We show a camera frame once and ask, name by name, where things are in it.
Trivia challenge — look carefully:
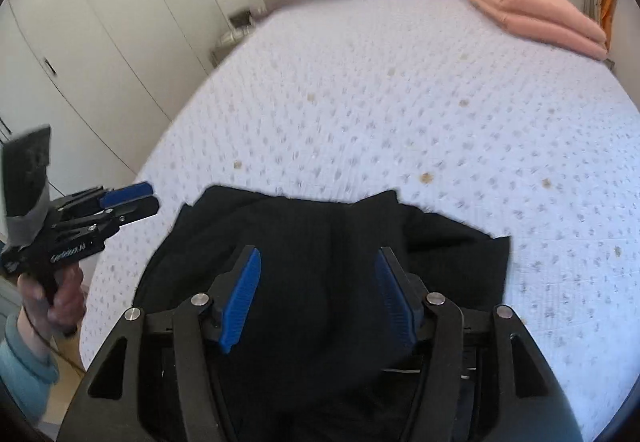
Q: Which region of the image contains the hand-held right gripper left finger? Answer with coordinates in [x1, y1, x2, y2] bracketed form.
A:
[65, 245, 262, 442]

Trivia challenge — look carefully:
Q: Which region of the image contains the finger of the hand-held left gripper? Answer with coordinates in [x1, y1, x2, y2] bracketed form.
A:
[97, 181, 155, 211]
[107, 198, 161, 230]

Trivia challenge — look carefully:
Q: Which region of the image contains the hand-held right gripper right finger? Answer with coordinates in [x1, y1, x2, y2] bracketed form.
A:
[374, 246, 583, 442]

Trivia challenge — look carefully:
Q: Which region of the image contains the black hooded jacket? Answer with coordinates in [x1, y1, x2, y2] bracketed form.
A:
[132, 185, 511, 442]

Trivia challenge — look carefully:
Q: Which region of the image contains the person's left hand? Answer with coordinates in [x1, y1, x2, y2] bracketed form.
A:
[17, 264, 87, 341]

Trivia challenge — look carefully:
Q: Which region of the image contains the white wardrobe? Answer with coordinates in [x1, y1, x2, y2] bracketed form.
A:
[0, 0, 266, 203]

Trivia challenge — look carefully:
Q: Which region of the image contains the bed with floral quilted cover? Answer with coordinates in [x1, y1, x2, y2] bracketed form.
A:
[80, 0, 640, 440]

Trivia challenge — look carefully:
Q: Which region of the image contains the white nightstand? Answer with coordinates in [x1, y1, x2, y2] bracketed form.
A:
[210, 9, 261, 67]

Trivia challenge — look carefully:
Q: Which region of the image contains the folded pink blanket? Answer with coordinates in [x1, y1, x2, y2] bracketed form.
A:
[464, 0, 610, 61]

